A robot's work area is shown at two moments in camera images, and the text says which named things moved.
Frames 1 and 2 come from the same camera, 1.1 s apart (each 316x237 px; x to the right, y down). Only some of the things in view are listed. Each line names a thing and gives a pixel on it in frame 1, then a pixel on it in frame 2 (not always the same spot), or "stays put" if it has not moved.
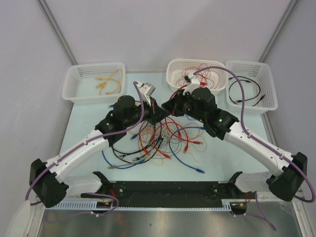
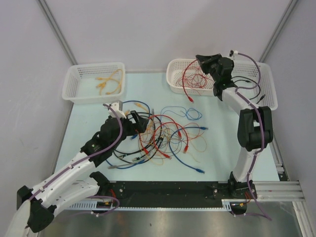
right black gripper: [173, 105] to [205, 61]
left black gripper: [156, 113] to [135, 128]
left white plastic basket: [94, 83] stays put
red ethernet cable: [202, 84] to [190, 98]
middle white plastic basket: [213, 78] stays put
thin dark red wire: [206, 76] stays put
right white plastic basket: [256, 79] stays put
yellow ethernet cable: [111, 93] stays put
